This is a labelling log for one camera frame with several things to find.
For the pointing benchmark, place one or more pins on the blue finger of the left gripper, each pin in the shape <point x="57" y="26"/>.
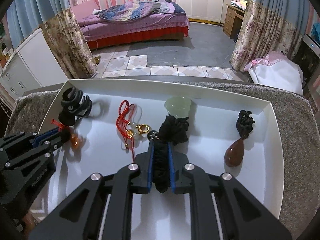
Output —
<point x="59" y="141"/>
<point x="46" y="136"/>

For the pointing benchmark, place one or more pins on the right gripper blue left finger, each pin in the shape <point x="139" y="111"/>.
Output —
<point x="142" y="184"/>

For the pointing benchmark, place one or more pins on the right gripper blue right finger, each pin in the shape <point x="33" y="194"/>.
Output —
<point x="179" y="183"/>

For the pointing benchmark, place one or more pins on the left hand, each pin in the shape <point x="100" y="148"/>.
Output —
<point x="29" y="221"/>

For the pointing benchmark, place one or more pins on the black hair claw clip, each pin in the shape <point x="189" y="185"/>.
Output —
<point x="74" y="104"/>

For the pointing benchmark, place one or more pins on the white cabinet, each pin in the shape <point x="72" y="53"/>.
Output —
<point x="31" y="66"/>

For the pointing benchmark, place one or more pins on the white shallow tray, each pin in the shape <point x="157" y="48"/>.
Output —
<point x="220" y="206"/>

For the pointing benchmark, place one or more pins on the left blue floral curtain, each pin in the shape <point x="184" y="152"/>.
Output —
<point x="60" y="29"/>

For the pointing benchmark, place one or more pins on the blue floral curtain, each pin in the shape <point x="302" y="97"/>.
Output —
<point x="60" y="29"/>
<point x="270" y="25"/>

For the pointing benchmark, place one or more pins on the bed with purple cover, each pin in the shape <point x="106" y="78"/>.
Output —
<point x="99" y="33"/>

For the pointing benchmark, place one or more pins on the white and pink bag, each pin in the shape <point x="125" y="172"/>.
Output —
<point x="277" y="71"/>

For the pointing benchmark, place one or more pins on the striped purple quilt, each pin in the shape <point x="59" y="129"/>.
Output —
<point x="135" y="10"/>

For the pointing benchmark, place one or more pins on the wooden desk with drawers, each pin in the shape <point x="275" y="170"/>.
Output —
<point x="233" y="21"/>

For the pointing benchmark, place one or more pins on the black appliance with panel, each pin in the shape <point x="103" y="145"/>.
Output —
<point x="307" y="57"/>

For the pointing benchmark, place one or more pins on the right blue floral curtain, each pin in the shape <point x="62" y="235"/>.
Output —
<point x="270" y="25"/>

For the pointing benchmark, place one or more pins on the blue cloth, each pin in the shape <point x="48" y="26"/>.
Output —
<point x="315" y="33"/>

